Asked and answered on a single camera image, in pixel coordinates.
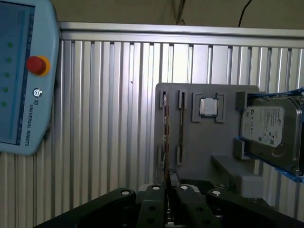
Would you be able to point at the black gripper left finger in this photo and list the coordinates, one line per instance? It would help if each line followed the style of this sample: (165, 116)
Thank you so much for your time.
(152, 209)

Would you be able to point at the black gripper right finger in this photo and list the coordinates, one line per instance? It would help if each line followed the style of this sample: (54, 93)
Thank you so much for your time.
(194, 213)

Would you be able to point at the RAM memory stick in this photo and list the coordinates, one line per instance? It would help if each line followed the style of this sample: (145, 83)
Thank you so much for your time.
(167, 133)

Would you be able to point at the grey parts rack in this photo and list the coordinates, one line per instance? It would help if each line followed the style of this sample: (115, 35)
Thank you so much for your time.
(213, 142)

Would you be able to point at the silver CPU chip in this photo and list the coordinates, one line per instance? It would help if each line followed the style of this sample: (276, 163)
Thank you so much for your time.
(209, 107)

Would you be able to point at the hard disk in blue carrier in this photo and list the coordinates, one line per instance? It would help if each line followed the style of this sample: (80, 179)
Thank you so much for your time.
(268, 123)

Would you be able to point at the pale blue teach pendant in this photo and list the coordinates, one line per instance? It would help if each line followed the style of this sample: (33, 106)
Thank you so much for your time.
(40, 107)

